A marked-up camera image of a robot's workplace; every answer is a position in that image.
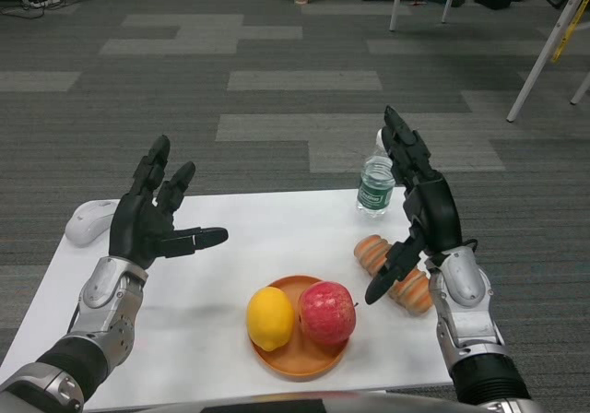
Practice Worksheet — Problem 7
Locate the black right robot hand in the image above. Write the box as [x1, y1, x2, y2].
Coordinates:
[364, 105, 464, 306]

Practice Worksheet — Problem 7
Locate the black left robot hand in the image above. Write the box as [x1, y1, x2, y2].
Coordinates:
[108, 135, 230, 270]

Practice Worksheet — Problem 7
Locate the ridged brown bread loaf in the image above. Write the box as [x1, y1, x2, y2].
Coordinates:
[353, 234, 434, 316]

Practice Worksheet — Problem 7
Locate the white computer mouse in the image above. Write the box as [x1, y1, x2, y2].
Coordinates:
[65, 199, 120, 248]

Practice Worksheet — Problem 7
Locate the clear plastic water bottle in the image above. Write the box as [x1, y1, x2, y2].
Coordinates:
[355, 127, 396, 219]

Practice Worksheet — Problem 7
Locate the red apple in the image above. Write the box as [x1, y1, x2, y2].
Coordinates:
[297, 280, 359, 346]

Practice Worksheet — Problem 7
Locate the yellow lemon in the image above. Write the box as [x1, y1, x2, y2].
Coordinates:
[246, 287, 296, 352]

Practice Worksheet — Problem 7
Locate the silver robot chest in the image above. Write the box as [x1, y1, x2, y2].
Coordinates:
[96, 379, 590, 413]

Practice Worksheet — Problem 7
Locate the orange round plate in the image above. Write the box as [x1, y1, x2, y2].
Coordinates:
[248, 274, 359, 371]

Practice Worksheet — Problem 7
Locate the yellow caution tape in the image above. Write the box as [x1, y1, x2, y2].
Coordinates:
[552, 0, 584, 62]

